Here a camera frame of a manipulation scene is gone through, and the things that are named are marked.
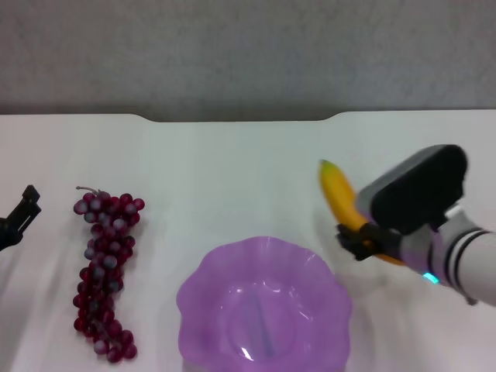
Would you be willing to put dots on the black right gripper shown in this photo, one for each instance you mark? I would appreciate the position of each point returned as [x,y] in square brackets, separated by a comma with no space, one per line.
[387,240]

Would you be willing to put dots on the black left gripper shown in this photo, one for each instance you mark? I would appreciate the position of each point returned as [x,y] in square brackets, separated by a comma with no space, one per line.
[7,234]

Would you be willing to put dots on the yellow banana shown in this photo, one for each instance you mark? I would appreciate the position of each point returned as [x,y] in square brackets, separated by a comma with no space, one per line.
[341,193]

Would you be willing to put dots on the red grape bunch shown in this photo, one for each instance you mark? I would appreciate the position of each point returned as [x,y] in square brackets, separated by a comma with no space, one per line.
[102,267]

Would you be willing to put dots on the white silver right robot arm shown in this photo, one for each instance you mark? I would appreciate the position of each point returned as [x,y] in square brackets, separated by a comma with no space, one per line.
[465,255]

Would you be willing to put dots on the purple wavy plastic plate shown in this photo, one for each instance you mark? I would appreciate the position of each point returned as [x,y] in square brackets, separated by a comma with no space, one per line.
[267,310]

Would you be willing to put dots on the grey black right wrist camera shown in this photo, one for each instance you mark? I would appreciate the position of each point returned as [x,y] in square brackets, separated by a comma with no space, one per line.
[414,190]

